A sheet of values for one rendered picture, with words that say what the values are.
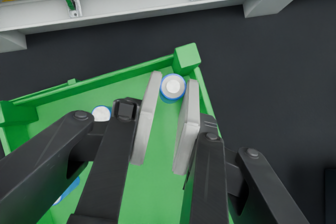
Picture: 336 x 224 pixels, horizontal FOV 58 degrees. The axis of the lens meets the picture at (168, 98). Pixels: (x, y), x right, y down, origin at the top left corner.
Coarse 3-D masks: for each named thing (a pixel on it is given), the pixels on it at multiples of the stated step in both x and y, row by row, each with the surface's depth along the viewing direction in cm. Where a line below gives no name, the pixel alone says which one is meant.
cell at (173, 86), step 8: (168, 80) 20; (176, 80) 20; (184, 80) 20; (160, 88) 20; (168, 88) 20; (176, 88) 20; (184, 88) 20; (160, 96) 24; (168, 96) 20; (176, 96) 20
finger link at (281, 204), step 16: (240, 160) 13; (256, 160) 13; (256, 176) 12; (272, 176) 12; (256, 192) 11; (272, 192) 11; (288, 192) 11; (240, 208) 13; (256, 208) 11; (272, 208) 10; (288, 208) 10
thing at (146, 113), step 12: (156, 72) 20; (156, 84) 18; (144, 96) 16; (156, 96) 17; (144, 108) 15; (144, 120) 14; (144, 132) 14; (132, 144) 15; (144, 144) 15; (132, 156) 15
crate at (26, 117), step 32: (160, 64) 32; (192, 64) 27; (32, 96) 29; (64, 96) 33; (96, 96) 34; (128, 96) 34; (0, 128) 29; (32, 128) 34; (160, 128) 34; (160, 160) 34; (128, 192) 34; (160, 192) 34
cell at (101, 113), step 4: (96, 108) 28; (100, 108) 28; (104, 108) 28; (108, 108) 28; (92, 112) 28; (96, 112) 28; (100, 112) 28; (104, 112) 28; (108, 112) 28; (96, 116) 28; (100, 116) 28; (104, 116) 28; (108, 116) 28; (96, 120) 28; (100, 120) 28; (104, 120) 28
